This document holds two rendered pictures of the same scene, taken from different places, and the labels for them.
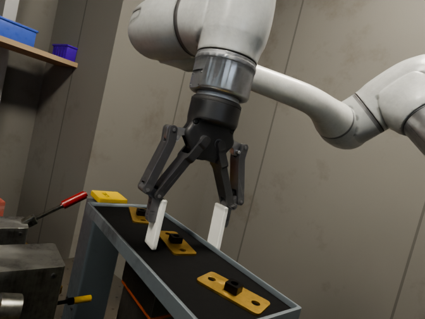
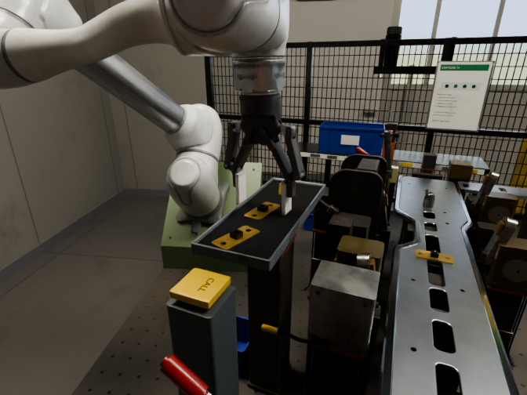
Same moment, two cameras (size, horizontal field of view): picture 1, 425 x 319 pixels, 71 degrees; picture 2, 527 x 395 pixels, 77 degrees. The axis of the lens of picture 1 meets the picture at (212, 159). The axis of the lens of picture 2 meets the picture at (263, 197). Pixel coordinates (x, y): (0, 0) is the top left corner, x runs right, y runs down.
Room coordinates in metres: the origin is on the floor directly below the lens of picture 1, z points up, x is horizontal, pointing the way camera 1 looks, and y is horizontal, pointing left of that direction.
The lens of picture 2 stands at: (0.73, 0.56, 1.43)
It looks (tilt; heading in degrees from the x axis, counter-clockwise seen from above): 22 degrees down; 242
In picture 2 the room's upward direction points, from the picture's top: straight up
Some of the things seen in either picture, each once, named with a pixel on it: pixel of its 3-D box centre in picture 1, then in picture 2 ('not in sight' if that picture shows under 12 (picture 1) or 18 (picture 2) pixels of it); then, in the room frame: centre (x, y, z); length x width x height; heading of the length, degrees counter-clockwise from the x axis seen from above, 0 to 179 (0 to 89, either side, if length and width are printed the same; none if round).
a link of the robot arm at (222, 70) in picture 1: (221, 80); (259, 76); (0.45, 0.01, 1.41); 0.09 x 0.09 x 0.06
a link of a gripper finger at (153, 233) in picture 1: (155, 221); (286, 196); (0.41, 0.06, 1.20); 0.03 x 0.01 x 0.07; 32
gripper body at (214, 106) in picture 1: (210, 129); (260, 118); (0.45, 0.01, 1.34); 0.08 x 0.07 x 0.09; 122
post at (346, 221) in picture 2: not in sight; (334, 291); (0.25, 0.04, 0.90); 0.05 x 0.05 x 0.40; 39
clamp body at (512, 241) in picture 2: not in sight; (506, 304); (-0.13, 0.25, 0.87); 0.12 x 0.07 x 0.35; 129
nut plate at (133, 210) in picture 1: (141, 212); (236, 234); (0.54, 0.10, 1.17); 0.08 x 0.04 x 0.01; 22
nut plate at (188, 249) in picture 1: (175, 239); (263, 208); (0.45, 0.03, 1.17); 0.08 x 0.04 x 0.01; 30
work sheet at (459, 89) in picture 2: not in sight; (457, 96); (-0.81, -0.43, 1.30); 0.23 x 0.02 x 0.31; 129
